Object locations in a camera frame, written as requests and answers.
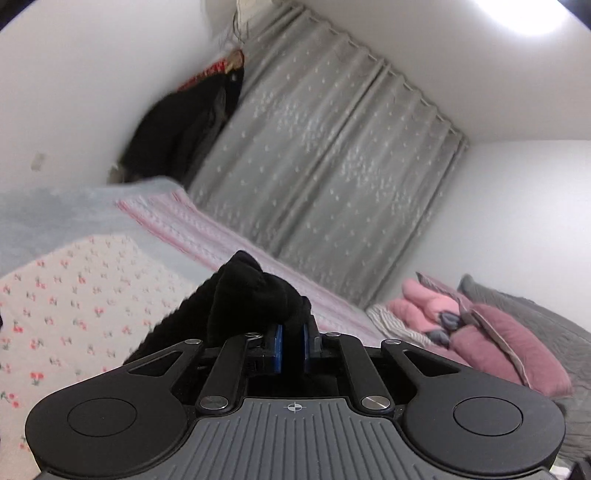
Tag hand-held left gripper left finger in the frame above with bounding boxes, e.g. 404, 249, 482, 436
124, 324, 284, 417

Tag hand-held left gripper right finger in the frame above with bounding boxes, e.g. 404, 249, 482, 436
302, 324, 468, 420

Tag black pants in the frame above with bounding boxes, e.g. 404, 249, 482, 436
126, 250, 315, 365

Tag grey striped cloth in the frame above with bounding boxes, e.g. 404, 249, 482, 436
367, 304, 446, 354

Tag pink fleece garment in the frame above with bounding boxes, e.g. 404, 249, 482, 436
387, 276, 472, 347

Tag pink striped sheet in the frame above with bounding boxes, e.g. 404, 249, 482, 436
115, 191, 386, 346

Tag grey star-print curtain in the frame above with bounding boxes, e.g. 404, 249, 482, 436
187, 7, 469, 308

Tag pink velvet pillow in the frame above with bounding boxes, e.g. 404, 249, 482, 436
450, 302, 574, 398

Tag cherry-print bed sheet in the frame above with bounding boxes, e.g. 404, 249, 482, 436
0, 234, 200, 467

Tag grey hanging jacket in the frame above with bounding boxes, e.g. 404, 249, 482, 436
196, 85, 234, 153

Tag grey quilted pillow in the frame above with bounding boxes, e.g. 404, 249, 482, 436
459, 274, 591, 464

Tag black hanging coat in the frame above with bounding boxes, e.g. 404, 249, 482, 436
121, 69, 245, 190

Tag grey-blue fleece blanket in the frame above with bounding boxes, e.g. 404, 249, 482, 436
0, 178, 241, 287

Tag red hanging garment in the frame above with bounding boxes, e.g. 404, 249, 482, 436
178, 48, 245, 92

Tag ceiling light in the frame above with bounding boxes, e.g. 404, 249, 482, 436
485, 0, 588, 38

